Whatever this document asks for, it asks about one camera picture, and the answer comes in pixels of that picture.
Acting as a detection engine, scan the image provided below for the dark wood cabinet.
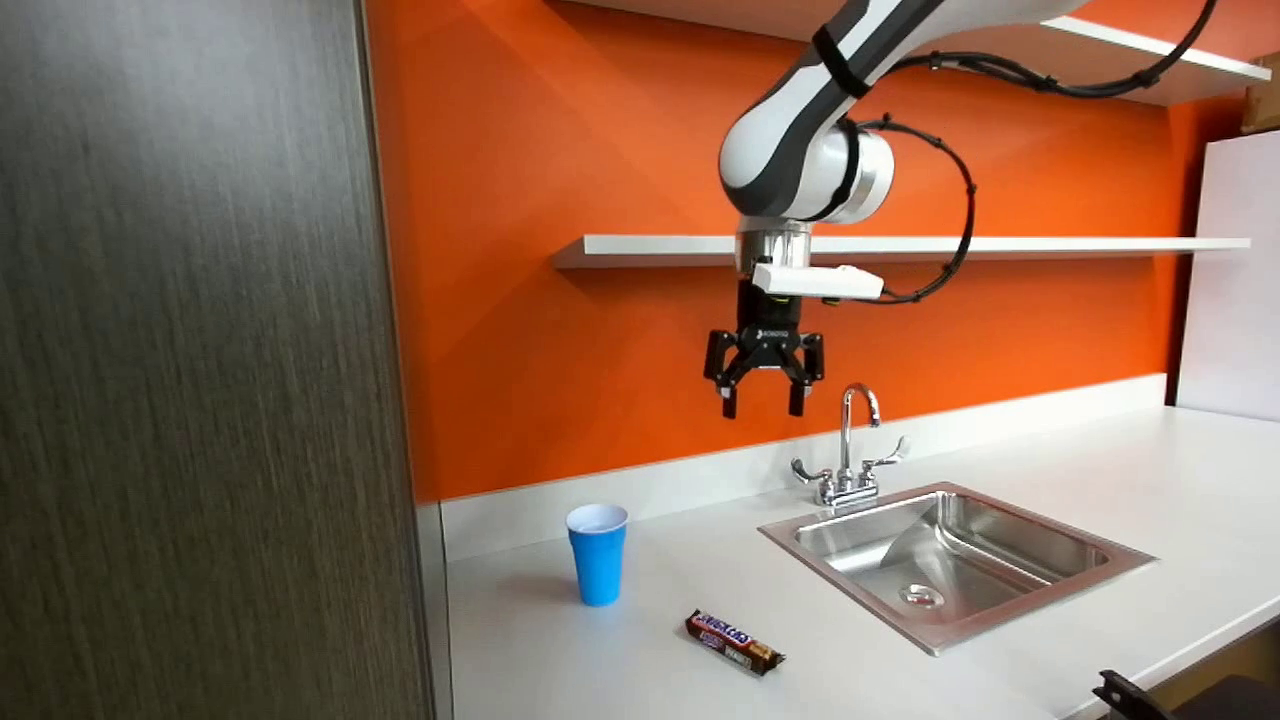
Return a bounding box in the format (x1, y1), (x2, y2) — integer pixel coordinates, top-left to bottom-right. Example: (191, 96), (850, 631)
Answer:
(0, 0), (437, 720)

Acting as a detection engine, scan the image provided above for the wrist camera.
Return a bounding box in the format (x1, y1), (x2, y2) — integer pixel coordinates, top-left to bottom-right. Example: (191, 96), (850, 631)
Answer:
(751, 261), (886, 301)

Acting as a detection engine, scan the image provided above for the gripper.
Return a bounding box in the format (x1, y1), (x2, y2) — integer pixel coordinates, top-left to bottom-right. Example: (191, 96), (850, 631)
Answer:
(703, 279), (826, 420)

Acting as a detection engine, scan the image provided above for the white wall shelf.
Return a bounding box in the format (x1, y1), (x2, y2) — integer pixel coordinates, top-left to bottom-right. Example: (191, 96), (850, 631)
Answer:
(551, 234), (1252, 270)
(560, 0), (1274, 107)

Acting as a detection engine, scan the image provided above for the brown candy bar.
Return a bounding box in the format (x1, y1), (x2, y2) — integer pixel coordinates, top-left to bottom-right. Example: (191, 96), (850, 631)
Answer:
(685, 609), (787, 677)

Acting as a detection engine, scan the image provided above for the stainless steel sink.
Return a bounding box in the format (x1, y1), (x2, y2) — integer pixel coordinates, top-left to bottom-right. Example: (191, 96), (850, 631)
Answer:
(757, 481), (1159, 657)

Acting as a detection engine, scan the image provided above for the white refrigerator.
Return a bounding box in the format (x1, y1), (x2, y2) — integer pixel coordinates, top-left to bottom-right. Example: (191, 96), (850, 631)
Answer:
(1175, 130), (1280, 424)

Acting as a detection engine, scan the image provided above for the blue plastic cup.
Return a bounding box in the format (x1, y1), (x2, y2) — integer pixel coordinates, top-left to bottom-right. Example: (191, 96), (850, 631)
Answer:
(566, 503), (630, 608)

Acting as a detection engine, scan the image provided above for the chrome tap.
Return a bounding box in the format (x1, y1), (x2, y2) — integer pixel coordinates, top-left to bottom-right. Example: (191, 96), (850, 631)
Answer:
(790, 383), (911, 508)

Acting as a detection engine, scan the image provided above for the black chair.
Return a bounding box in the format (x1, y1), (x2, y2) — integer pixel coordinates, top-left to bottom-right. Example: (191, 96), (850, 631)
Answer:
(1092, 669), (1280, 720)

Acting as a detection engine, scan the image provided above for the cardboard box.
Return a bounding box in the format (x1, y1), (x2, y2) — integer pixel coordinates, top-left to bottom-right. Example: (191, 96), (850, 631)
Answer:
(1241, 52), (1280, 136)

